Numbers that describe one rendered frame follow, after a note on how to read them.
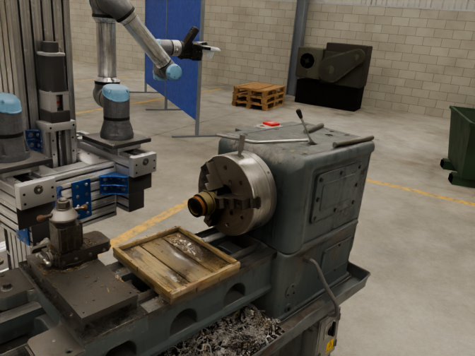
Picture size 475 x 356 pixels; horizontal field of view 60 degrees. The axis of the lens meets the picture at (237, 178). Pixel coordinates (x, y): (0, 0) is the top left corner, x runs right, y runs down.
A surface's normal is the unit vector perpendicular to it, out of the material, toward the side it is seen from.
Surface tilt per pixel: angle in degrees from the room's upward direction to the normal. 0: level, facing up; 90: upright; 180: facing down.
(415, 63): 90
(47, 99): 90
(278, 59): 90
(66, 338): 0
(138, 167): 90
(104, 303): 0
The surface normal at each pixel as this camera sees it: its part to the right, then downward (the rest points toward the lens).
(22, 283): 0.08, -0.94
